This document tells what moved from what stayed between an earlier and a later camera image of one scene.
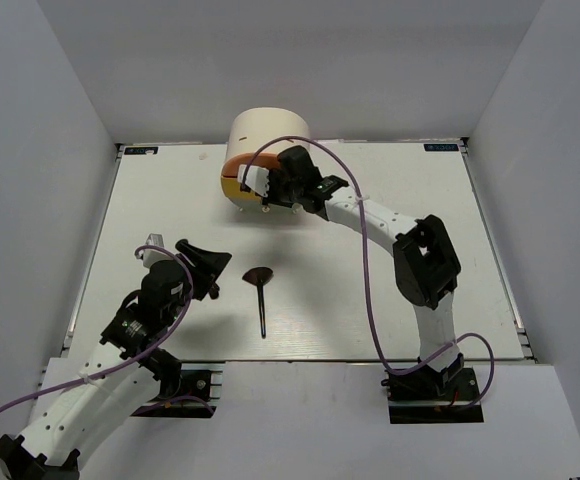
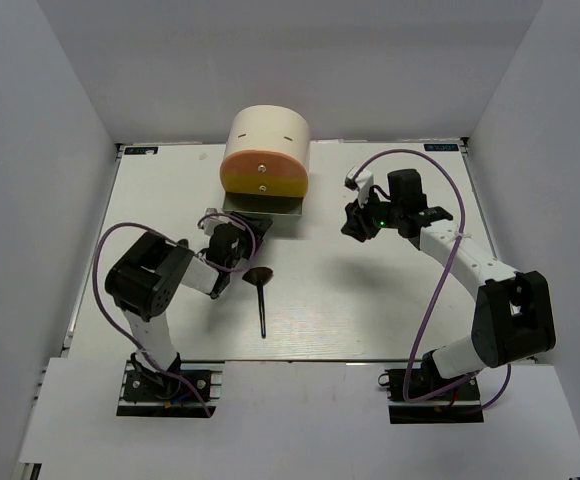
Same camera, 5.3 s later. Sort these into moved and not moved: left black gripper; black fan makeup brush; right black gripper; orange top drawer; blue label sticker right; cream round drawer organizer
Moved: right black gripper; left black gripper
Not moved: cream round drawer organizer; blue label sticker right; orange top drawer; black fan makeup brush
